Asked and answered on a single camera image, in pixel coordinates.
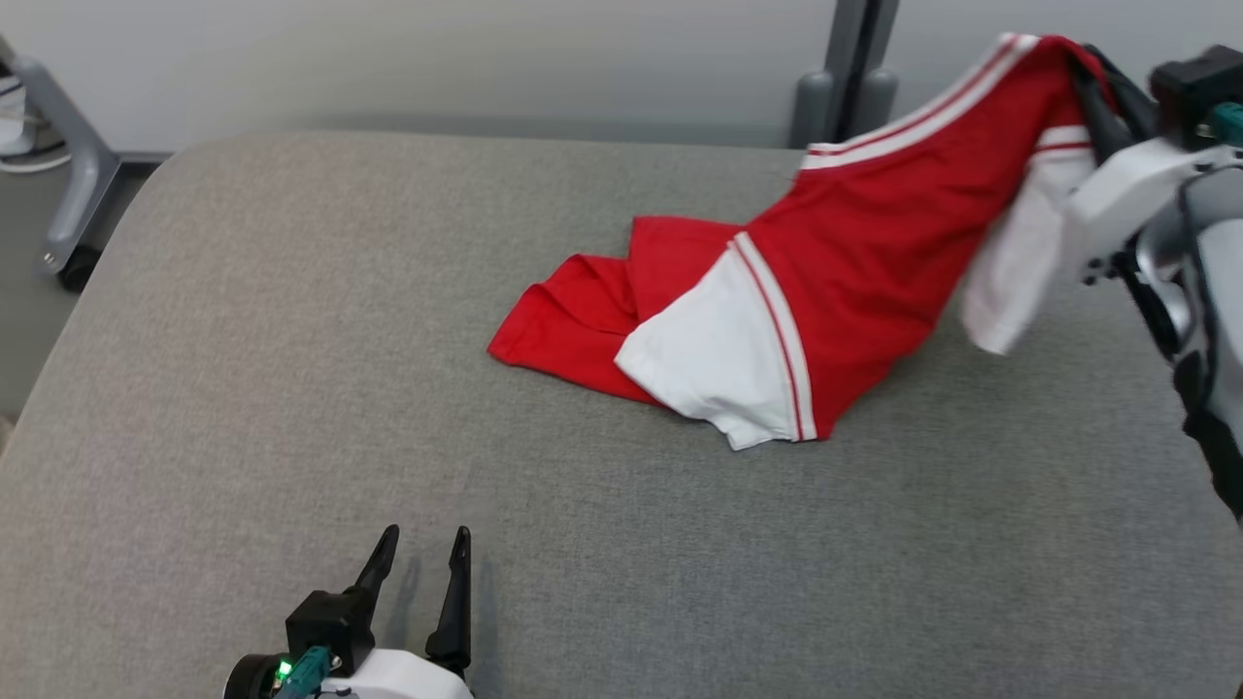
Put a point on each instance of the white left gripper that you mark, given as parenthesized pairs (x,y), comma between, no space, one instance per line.
(408,680)

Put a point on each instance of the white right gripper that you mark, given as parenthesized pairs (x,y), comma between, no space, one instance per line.
(1126,194)

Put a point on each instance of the red and white shirt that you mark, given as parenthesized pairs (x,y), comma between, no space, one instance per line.
(855,252)

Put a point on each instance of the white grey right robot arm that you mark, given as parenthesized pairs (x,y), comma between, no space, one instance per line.
(1214,291)

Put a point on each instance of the black caster wheel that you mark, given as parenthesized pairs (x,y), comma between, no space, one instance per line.
(80,272)

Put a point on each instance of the grey metal table leg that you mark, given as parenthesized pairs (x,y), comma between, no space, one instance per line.
(87,165)

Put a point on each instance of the white power strip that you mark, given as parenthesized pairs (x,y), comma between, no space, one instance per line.
(15,121)

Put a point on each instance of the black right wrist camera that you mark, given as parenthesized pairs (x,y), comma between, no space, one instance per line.
(1190,83)

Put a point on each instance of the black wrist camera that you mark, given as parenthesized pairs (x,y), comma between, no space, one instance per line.
(1190,83)
(330,621)

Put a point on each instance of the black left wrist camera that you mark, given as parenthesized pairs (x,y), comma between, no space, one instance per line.
(330,621)

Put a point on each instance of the grey partition post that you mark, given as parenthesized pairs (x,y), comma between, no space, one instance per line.
(845,87)

